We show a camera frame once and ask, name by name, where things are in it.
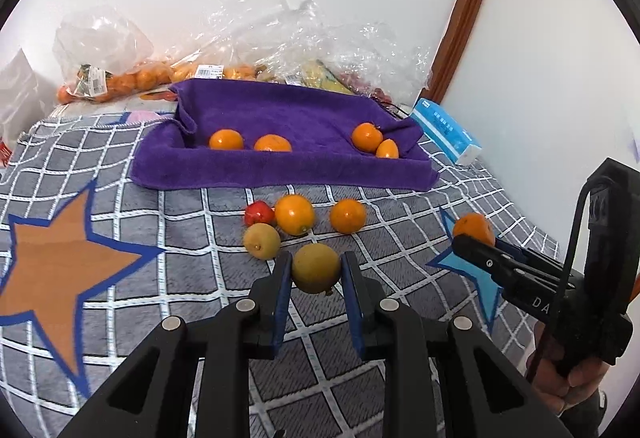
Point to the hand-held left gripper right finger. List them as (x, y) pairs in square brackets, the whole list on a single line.
[(352, 308)]

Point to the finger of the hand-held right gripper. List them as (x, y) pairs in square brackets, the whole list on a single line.
[(540, 260), (490, 263)]

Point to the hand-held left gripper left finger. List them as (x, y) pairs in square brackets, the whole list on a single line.
[(282, 303)]

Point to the orange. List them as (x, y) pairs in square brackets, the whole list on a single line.
[(295, 214), (226, 139), (474, 227), (272, 143), (348, 216), (366, 137), (387, 148)]

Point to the yellow-green round fruit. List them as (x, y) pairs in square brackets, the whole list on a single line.
[(261, 240), (316, 268)]

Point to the small red fruit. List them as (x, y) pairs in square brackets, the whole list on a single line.
[(259, 213)]

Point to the purple towel tray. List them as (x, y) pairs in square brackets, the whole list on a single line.
[(300, 113)]

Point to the small red fruits bunch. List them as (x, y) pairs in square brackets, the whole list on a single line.
[(372, 90)]

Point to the person's right hand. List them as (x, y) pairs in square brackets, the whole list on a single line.
[(565, 393)]

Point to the grey checked star blanket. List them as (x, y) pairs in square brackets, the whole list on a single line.
[(150, 268)]

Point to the blue tissue pack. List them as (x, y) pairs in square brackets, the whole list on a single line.
[(445, 133)]

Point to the yellow bananas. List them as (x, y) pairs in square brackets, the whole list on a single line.
[(320, 75)]

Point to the clear bag of oranges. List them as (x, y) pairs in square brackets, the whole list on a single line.
[(115, 68), (225, 68)]

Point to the crumpled clear plastic bag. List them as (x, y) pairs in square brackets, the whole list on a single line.
[(350, 43)]

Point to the white packet with red label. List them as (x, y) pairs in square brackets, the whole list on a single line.
[(4, 153)]

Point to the white plastic bag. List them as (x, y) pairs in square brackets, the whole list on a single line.
[(20, 93)]

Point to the brown wooden door frame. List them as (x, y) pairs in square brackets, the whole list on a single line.
[(465, 8)]

